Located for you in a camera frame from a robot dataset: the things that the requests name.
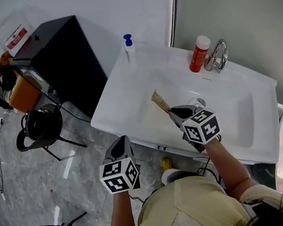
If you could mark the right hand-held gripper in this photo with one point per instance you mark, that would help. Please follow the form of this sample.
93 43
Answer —
200 128

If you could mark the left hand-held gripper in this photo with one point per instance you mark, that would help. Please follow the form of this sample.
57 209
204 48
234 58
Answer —
118 176

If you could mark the beige toiletry tube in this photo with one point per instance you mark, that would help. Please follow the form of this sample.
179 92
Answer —
160 101

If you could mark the person's right forearm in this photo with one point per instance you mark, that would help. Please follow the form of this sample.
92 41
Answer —
227 168

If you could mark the person's left forearm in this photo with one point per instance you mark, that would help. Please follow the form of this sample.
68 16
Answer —
121 216

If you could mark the chrome sink drain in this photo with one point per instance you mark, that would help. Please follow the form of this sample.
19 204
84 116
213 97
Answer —
199 101

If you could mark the white sink counter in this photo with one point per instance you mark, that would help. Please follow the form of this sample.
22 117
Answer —
133 90

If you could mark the person's yellow shoe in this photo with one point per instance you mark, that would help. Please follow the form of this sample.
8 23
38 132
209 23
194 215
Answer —
166 163

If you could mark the red bottle white cap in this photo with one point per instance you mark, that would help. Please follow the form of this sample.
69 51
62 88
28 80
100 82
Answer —
198 54

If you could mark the chrome faucet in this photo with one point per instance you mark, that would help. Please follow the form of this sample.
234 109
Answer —
220 55

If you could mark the person's yellow shirt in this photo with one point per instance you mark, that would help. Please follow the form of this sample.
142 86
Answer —
190 212

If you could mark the white bottle blue pump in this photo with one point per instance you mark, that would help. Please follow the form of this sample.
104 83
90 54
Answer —
130 53

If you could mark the black cabinet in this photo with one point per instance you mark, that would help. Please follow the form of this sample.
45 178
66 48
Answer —
71 67

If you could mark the orange box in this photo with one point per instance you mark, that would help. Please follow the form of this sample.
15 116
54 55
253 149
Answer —
23 95

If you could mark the clear box red label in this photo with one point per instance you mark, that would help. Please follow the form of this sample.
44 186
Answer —
13 31

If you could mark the white mirror frame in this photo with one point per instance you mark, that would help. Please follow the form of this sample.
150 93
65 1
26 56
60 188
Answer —
173 10

